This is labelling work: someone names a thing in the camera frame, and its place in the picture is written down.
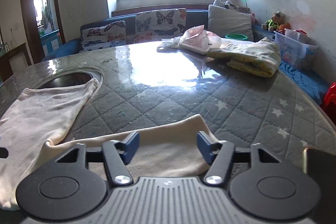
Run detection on blue sofa bench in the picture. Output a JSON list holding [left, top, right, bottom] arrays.
[[43, 10, 329, 105]]

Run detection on cream beige garment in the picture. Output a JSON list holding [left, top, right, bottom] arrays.
[[0, 78, 219, 212]]

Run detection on green plastic bowl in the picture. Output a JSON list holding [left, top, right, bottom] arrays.
[[224, 34, 248, 41]]

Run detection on brown door frame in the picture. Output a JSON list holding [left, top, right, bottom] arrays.
[[20, 0, 66, 64]]

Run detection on butterfly print pillow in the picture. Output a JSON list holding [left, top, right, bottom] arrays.
[[134, 8, 187, 43], [79, 20, 126, 52]]

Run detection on pink white folded clothes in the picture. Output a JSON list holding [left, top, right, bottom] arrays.
[[173, 25, 222, 55]]

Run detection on red plastic stool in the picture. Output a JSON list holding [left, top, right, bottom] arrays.
[[321, 83, 336, 124]]

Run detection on plain grey pillow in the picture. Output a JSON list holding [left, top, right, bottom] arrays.
[[207, 5, 253, 41]]

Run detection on black round induction cooktop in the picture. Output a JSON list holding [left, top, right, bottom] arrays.
[[35, 71, 102, 89]]

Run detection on grey quilted star table cover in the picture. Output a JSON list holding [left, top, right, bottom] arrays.
[[1, 42, 335, 166]]

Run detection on yellow floral folded blanket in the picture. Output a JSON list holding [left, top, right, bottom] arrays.
[[207, 37, 281, 78]]

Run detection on black phone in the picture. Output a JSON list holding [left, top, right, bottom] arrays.
[[303, 147, 335, 191]]

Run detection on white grey plush toy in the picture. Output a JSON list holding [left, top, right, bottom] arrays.
[[213, 0, 239, 11]]

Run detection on small white crumpled cloth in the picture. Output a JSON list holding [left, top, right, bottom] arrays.
[[157, 38, 180, 52]]

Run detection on orange plush toy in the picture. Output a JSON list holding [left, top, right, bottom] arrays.
[[276, 23, 291, 33]]

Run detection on teddy bear in green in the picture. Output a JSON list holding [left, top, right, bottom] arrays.
[[261, 11, 284, 32]]

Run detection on middle butterfly print pillow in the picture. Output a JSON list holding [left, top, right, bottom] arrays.
[[134, 8, 187, 43]]

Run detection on clear plastic storage box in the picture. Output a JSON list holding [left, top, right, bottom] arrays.
[[274, 28, 318, 70]]

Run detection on left butterfly print pillow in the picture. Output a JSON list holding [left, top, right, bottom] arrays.
[[79, 20, 126, 52]]

